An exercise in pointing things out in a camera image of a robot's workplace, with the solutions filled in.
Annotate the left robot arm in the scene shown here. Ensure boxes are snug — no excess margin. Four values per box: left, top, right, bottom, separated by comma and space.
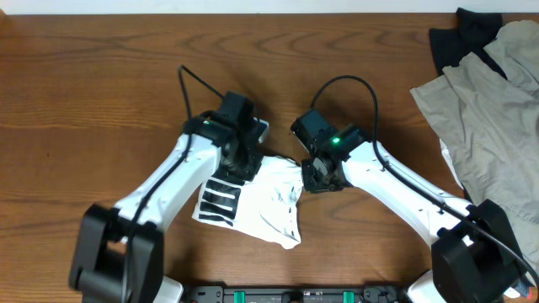
69, 116, 270, 302

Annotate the grey-beige garment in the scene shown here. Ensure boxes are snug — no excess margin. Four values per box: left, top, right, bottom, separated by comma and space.
410, 20, 538, 268

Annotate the white garment at right edge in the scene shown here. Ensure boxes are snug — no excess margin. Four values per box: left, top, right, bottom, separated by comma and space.
439, 139, 464, 189

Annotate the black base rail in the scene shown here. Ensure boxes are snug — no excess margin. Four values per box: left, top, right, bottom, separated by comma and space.
179, 285, 408, 303

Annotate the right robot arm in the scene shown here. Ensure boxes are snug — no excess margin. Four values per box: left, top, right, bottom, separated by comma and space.
291, 125, 538, 302

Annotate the white t-shirt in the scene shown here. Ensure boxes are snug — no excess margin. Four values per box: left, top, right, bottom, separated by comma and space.
192, 156, 303, 249

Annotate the black garment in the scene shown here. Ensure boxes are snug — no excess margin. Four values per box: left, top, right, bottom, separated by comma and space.
429, 8, 507, 79

